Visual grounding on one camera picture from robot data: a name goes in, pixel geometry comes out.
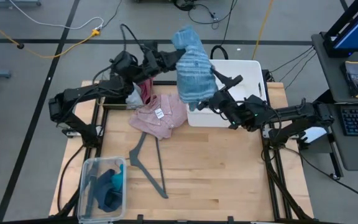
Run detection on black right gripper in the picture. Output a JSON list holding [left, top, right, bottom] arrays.
[[196, 69, 244, 126]]

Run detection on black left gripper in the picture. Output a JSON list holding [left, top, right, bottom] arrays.
[[140, 49, 187, 76]]

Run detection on blue striped woven shirt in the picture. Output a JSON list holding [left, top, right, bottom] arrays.
[[170, 25, 219, 112]]

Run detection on pink checked button shirt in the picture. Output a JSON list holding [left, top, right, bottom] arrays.
[[128, 93, 188, 141]]

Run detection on dark slate blue cloth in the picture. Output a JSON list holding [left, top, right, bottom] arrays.
[[93, 169, 124, 213]]

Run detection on white perforated plastic basket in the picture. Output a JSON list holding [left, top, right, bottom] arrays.
[[185, 58, 269, 128]]

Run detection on black power strip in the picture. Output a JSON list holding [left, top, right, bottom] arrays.
[[261, 68, 275, 82]]

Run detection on grey clothes hanger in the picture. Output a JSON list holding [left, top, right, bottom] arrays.
[[128, 131, 170, 200]]

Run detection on grey computer desk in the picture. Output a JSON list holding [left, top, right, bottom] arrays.
[[311, 30, 358, 172]]

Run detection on grey black work gloves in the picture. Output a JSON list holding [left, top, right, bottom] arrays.
[[340, 60, 358, 99]]

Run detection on clear plastic bin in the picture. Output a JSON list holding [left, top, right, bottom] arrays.
[[76, 156, 127, 224]]

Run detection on black aluminium table frame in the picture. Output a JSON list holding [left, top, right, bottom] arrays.
[[54, 79, 315, 224]]

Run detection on black looped floor cable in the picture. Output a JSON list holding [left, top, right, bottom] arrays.
[[209, 45, 229, 60]]

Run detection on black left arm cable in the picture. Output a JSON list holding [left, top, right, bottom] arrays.
[[119, 23, 150, 52]]

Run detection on black floor cable bundle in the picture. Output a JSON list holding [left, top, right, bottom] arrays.
[[172, 0, 239, 30]]

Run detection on bronze wire basket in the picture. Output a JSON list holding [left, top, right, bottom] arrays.
[[97, 70, 155, 110]]

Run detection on thin black floor cable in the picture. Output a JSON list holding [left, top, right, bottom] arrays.
[[103, 0, 123, 29]]

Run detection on yellow floor cable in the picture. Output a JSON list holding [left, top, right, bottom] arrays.
[[252, 0, 275, 60], [0, 11, 101, 60]]

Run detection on black desk cables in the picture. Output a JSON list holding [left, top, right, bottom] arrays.
[[268, 45, 317, 91]]

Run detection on white floor cable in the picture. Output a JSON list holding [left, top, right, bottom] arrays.
[[9, 0, 104, 31]]

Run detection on black right base cable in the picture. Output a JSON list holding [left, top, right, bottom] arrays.
[[280, 146, 358, 205]]

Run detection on black base cable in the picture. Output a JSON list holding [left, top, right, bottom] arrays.
[[280, 146, 358, 205], [57, 144, 85, 212]]

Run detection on black left base cable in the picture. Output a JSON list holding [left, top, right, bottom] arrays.
[[57, 144, 85, 212]]

